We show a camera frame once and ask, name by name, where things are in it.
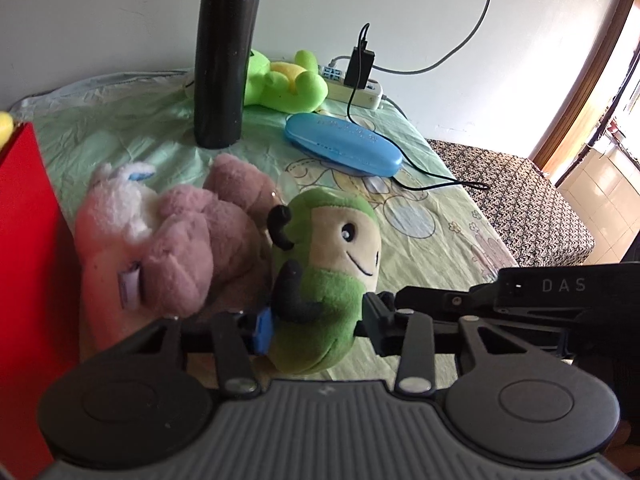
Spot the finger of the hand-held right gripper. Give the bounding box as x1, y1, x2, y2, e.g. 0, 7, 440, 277
396, 284, 502, 321

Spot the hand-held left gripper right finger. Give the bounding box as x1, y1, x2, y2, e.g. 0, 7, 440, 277
356, 291, 576, 396

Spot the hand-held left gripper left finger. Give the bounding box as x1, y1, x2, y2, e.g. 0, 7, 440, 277
100, 309, 275, 400

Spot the mauve bear plush toy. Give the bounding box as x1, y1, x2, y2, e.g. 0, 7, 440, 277
145, 154, 281, 318

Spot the red box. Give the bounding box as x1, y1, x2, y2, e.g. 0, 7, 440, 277
0, 121, 81, 480

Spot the black white patterned cloth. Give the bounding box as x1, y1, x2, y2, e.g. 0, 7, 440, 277
425, 138, 596, 268

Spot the light pink plush toy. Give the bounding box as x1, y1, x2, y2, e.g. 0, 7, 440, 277
75, 160, 161, 353

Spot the blue glasses case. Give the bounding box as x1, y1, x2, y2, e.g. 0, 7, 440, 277
284, 112, 405, 178

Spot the white power strip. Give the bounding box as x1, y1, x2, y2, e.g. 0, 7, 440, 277
320, 62, 385, 110

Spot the green frog plush toy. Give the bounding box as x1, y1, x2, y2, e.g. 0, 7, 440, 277
243, 49, 329, 114

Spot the black thermos bottle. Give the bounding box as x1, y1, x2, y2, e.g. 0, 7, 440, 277
194, 0, 267, 150

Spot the wooden door frame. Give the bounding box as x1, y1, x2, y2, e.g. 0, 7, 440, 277
530, 0, 640, 171

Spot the black charger cable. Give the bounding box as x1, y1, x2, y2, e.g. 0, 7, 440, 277
347, 22, 491, 192

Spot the grey wall cable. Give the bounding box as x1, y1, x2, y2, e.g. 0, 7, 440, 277
375, 0, 502, 75

